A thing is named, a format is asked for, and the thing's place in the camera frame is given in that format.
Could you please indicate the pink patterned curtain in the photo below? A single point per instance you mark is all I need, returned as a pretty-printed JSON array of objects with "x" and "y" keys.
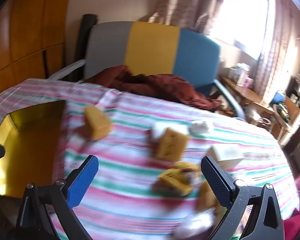
[
  {"x": 185, "y": 2},
  {"x": 280, "y": 55}
]

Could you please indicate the wooden wardrobe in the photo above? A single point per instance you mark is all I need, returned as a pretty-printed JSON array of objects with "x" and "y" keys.
[{"x": 27, "y": 30}]

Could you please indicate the blue round object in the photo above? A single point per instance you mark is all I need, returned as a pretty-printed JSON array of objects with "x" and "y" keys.
[{"x": 278, "y": 97}]

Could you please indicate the yellow pouch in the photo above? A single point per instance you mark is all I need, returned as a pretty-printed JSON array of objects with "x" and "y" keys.
[{"x": 177, "y": 180}]

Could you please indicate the white plastic-wrapped item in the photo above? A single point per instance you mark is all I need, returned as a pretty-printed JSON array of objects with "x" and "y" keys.
[{"x": 198, "y": 221}]

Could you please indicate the pink white box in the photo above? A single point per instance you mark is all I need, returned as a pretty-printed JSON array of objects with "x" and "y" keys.
[{"x": 242, "y": 76}]

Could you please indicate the dark red cloth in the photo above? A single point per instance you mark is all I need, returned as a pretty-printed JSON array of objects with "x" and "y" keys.
[{"x": 152, "y": 85}]

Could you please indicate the grey yellow blue chair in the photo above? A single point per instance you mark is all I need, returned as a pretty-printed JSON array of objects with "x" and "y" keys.
[{"x": 152, "y": 47}]

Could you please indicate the white rectangular block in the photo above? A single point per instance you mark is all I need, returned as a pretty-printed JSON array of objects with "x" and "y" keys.
[{"x": 223, "y": 155}]

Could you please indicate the red pink blanket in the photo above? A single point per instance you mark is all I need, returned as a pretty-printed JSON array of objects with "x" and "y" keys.
[{"x": 297, "y": 225}]

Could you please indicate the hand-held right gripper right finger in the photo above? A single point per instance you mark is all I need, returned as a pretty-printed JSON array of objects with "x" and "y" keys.
[{"x": 215, "y": 180}]

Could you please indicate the white wrapper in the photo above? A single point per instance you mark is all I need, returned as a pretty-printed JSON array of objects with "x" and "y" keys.
[{"x": 201, "y": 127}]

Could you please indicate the wooden side desk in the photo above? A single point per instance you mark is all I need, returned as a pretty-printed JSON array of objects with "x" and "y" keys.
[{"x": 250, "y": 95}]

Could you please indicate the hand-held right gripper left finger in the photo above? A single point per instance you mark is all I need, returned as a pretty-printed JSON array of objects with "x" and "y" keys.
[{"x": 81, "y": 182}]

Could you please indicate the gold square tray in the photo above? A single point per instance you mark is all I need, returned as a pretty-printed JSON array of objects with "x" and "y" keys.
[{"x": 27, "y": 142}]

